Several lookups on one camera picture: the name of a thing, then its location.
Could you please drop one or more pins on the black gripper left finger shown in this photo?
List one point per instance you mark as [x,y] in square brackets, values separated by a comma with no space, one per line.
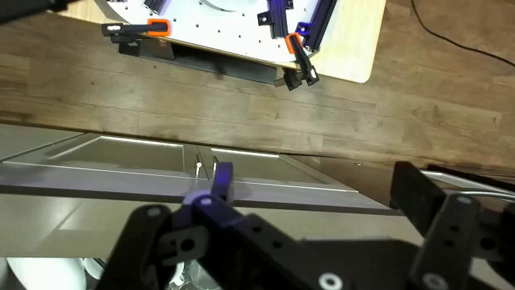
[251,241]

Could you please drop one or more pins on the orange black clamp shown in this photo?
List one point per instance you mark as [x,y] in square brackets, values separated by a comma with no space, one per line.
[301,61]
[144,27]

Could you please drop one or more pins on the purple black bracket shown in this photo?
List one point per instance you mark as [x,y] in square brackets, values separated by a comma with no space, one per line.
[318,21]
[276,16]

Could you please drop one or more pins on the light wooden board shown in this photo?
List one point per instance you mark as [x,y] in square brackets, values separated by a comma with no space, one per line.
[350,37]

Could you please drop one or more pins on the narrow grey cabinet door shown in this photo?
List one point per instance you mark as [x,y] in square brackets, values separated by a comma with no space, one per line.
[262,169]

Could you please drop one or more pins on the white perforated base plate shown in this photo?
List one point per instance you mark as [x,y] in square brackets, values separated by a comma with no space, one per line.
[225,32]

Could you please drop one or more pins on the wide grey cabinet door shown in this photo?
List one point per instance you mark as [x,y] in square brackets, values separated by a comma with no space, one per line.
[122,154]

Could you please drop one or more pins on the white bowl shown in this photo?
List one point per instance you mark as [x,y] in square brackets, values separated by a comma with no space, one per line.
[45,274]

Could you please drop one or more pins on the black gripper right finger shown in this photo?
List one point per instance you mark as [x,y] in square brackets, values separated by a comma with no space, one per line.
[450,235]

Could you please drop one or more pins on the kitchen countertop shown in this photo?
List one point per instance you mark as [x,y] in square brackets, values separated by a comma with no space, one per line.
[80,222]

